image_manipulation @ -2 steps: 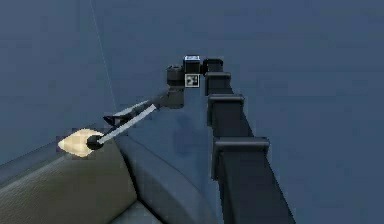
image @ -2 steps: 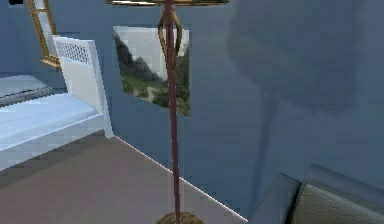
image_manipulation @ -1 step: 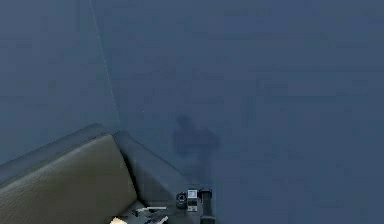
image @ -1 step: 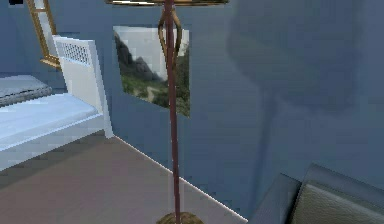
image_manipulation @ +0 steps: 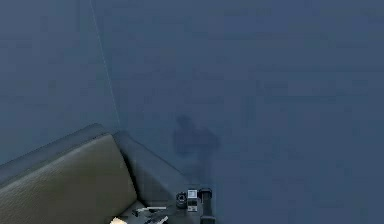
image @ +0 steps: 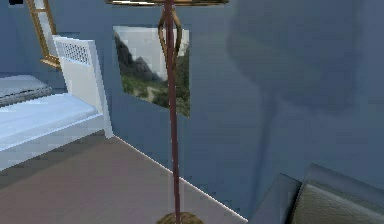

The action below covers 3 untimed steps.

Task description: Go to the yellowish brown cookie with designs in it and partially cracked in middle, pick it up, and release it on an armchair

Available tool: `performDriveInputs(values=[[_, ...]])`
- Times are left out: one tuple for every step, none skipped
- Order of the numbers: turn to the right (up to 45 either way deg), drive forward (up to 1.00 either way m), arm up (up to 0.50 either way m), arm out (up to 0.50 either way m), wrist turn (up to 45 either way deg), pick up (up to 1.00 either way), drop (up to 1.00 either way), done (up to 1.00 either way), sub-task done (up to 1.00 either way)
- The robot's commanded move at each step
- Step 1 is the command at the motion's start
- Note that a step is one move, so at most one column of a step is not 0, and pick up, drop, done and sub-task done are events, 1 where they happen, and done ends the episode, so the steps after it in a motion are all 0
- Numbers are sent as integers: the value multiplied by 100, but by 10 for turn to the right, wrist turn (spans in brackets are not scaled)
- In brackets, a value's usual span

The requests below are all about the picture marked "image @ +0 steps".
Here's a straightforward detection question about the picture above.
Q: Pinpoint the grey armchair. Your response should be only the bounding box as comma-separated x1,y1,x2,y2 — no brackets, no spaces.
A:
249,162,384,224

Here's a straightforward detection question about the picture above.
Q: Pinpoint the brass floor lamp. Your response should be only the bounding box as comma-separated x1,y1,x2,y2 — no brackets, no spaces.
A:
105,0,230,224

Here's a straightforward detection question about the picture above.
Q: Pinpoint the white bed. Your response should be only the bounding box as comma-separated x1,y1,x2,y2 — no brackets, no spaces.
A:
0,35,115,172

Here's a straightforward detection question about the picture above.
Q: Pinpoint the gold framed mirror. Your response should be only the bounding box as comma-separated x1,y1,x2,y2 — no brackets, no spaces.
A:
25,0,63,70

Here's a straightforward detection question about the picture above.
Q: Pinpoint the grey pillow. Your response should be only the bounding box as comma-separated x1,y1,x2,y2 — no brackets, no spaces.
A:
0,74,54,108

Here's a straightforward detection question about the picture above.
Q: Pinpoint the landscape wall picture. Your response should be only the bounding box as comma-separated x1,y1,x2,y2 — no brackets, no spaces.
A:
113,25,191,118

